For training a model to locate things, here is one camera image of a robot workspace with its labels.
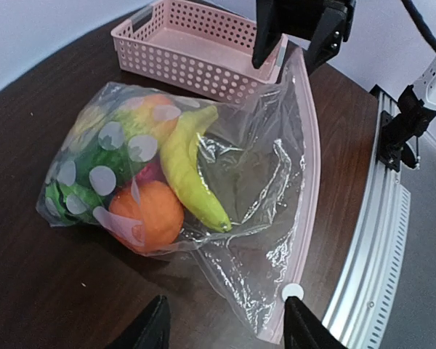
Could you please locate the red toy apple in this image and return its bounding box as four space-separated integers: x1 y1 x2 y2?
136 161 166 184

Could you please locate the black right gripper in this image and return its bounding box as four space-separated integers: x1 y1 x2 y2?
251 0 356 75

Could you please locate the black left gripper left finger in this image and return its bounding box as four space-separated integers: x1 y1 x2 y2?
106 295 171 349

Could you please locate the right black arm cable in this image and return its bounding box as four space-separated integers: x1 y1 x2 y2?
401 0 436 59

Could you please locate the front aluminium rail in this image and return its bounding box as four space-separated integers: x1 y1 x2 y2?
321 83 411 349

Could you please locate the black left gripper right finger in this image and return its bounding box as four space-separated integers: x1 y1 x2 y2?
283 296 346 349

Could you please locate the pink perforated plastic basket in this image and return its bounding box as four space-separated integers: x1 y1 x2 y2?
111 1 288 104

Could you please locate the green orange toy mango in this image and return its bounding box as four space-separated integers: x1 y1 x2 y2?
113 94 181 145

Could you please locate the green toy watermelon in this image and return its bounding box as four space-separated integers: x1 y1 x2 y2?
44 181 102 225

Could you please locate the yellow toy pear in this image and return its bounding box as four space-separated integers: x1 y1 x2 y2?
60 105 106 153

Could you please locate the clear zip top bag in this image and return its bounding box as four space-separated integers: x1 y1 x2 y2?
36 48 320 343

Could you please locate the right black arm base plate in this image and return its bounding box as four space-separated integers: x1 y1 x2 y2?
377 85 436 172

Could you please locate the orange toy orange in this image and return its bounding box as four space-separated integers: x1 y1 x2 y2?
109 180 184 254

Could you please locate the green toy bell pepper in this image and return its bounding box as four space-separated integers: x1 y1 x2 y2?
72 138 145 187

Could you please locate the yellow toy banana bunch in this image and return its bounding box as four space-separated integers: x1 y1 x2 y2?
160 105 232 233

